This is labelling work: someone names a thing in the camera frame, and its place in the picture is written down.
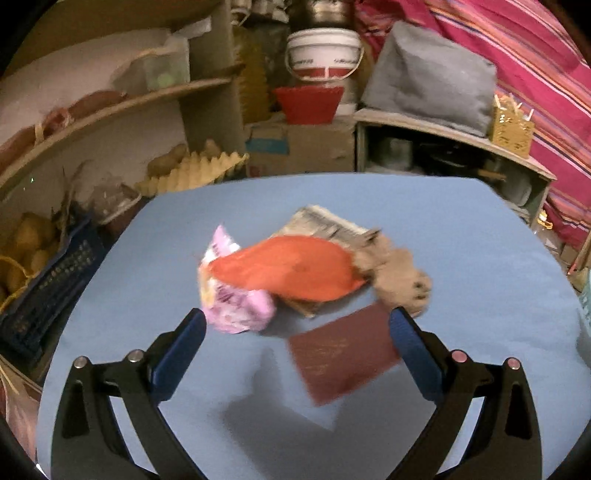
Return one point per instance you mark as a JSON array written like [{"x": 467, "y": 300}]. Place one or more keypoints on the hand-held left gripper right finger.
[{"x": 415, "y": 355}]

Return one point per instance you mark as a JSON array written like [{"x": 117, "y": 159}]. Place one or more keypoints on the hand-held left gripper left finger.
[{"x": 182, "y": 355}]

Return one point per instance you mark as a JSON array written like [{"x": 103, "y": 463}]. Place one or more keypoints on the pink snack packet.
[{"x": 235, "y": 309}]

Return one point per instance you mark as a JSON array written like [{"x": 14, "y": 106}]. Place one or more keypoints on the red booklet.
[{"x": 341, "y": 355}]

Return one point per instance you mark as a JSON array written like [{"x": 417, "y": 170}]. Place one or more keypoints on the brown paper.
[{"x": 397, "y": 277}]

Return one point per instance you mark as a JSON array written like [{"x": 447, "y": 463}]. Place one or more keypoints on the orange snack packet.
[{"x": 295, "y": 270}]

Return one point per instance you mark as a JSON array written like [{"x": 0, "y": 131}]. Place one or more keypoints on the printed newspaper sheet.
[{"x": 318, "y": 221}]

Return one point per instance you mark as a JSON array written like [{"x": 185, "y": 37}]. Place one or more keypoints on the blue plastic crate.
[{"x": 51, "y": 286}]

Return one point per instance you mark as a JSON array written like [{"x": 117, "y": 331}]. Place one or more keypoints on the white cloth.
[{"x": 18, "y": 410}]

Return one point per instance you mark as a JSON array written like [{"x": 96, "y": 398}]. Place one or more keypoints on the cream egg tray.
[{"x": 194, "y": 173}]

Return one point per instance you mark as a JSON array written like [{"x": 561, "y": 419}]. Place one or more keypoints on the yellow woven basket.
[{"x": 14, "y": 267}]

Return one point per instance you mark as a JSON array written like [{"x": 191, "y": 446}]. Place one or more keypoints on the grey plastic container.
[{"x": 521, "y": 189}]

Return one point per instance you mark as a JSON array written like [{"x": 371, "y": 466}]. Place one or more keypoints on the large single potato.
[{"x": 166, "y": 159}]

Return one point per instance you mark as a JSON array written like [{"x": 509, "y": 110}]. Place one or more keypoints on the small steel pot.
[{"x": 395, "y": 152}]

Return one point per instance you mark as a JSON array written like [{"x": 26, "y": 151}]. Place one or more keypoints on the small single potato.
[{"x": 212, "y": 147}]

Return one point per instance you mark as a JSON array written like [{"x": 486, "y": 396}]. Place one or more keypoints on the low wooden cabinet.
[{"x": 461, "y": 134}]

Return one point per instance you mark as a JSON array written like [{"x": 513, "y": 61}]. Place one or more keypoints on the brown cardboard box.
[{"x": 318, "y": 147}]

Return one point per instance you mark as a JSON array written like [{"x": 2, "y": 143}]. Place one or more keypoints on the yellow utensil holder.
[{"x": 510, "y": 131}]

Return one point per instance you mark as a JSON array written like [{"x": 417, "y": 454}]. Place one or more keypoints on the wooden shelf unit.
[{"x": 203, "y": 106}]

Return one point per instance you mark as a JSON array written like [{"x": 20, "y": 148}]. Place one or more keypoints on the red net bag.
[{"x": 46, "y": 127}]

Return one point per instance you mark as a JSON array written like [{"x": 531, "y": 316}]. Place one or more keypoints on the sweet potato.
[{"x": 97, "y": 102}]

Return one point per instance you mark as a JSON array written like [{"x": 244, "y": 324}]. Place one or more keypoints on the bundle of wooden sticks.
[{"x": 508, "y": 104}]

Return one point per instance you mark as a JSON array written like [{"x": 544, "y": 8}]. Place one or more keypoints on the red scalloped bowl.
[{"x": 307, "y": 104}]

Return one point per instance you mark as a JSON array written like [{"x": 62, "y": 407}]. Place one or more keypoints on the grey cushion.
[{"x": 429, "y": 78}]

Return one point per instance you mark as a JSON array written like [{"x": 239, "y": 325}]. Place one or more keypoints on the large oil bottle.
[{"x": 254, "y": 78}]

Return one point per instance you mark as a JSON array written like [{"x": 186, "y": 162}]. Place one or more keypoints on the clear plastic container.
[{"x": 161, "y": 69}]

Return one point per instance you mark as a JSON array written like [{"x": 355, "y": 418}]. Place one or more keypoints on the white plastic bucket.
[{"x": 323, "y": 48}]

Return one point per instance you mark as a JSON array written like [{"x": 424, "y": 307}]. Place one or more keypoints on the pink striped cloth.
[{"x": 531, "y": 46}]

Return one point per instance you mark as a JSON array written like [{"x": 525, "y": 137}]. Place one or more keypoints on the steel cooking pot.
[{"x": 328, "y": 11}]

